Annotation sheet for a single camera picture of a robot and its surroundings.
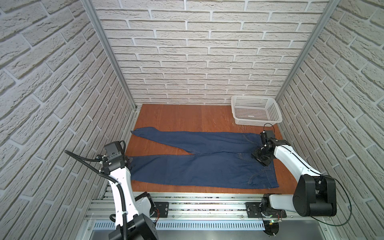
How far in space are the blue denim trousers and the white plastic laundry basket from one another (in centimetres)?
13

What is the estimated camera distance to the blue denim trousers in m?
0.83

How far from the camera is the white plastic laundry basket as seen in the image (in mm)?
1053
